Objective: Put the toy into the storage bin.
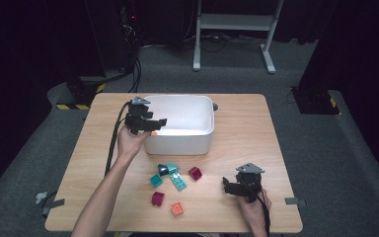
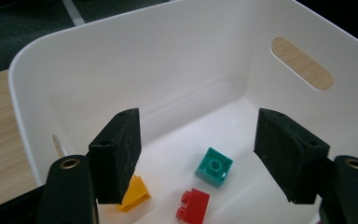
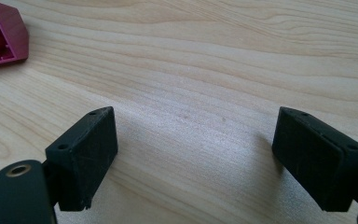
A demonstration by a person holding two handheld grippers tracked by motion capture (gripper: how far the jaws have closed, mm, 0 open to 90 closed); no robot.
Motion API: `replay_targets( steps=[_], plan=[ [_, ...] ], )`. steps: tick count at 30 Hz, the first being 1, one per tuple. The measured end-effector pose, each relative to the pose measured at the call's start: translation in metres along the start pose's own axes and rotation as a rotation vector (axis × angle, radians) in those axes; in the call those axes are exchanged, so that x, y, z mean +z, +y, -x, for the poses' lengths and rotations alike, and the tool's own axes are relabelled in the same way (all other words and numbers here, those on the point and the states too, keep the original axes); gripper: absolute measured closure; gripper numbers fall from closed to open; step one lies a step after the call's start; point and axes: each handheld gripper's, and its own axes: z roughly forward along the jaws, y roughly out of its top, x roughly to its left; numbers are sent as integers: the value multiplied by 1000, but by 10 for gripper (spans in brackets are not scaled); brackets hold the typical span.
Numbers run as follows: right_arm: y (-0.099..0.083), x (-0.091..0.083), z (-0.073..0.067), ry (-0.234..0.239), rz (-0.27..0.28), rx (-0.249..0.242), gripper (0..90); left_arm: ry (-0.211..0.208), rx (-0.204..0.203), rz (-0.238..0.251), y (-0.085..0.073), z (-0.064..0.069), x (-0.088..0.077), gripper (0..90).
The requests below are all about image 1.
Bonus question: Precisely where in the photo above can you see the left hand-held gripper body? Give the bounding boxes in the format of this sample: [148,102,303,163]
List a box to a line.
[123,96,153,135]

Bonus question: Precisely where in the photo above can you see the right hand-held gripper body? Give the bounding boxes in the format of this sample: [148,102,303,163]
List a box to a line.
[236,162,266,203]

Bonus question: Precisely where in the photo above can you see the white plastic bin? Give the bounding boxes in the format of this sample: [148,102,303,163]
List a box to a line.
[143,94,216,156]

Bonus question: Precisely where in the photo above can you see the magenta toy block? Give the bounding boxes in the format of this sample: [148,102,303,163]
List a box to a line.
[188,166,203,182]
[151,191,166,207]

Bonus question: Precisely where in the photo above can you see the dark blue toy block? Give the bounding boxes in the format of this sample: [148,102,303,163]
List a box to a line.
[157,163,170,178]

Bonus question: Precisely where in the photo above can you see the pale teal toy block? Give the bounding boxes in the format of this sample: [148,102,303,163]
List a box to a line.
[166,162,180,175]

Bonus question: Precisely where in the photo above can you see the teal square toy block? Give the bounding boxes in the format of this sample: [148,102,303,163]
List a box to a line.
[149,174,163,189]

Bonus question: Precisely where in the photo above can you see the long teal toy block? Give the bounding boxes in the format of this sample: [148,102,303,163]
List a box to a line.
[169,171,188,192]

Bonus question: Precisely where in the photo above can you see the coral orange toy block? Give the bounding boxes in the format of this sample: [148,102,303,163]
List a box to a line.
[171,201,185,217]

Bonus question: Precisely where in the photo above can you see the person's right hand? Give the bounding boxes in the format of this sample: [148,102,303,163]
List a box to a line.
[236,188,272,221]

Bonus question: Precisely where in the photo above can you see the person's left hand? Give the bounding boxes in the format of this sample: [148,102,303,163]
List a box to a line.
[115,125,152,162]

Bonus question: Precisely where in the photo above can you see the grey tape strip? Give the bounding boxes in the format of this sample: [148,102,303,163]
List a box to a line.
[284,197,307,208]
[41,197,66,217]

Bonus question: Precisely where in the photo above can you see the black stand base striped tape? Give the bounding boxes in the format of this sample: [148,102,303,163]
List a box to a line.
[56,75,107,112]
[290,86,341,116]

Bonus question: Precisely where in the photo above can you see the dark equipment rack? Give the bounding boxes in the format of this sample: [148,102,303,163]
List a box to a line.
[116,0,143,72]

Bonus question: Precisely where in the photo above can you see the white metal stand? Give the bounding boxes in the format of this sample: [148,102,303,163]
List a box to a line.
[191,0,285,75]

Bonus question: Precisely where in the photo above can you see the left hand-held gripper black cable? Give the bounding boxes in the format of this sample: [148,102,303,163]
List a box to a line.
[104,101,133,178]

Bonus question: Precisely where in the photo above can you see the hand-held gripper black cable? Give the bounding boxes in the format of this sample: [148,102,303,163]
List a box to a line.
[243,180,272,237]
[104,101,133,178]

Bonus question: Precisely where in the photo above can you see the right hand-held gripper black cable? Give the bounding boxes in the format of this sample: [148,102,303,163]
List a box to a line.
[243,180,272,237]

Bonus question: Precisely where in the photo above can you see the black floor cable bundle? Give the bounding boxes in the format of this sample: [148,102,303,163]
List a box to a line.
[124,53,143,94]

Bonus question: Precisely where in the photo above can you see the black cables under stand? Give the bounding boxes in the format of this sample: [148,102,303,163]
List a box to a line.
[182,32,267,53]

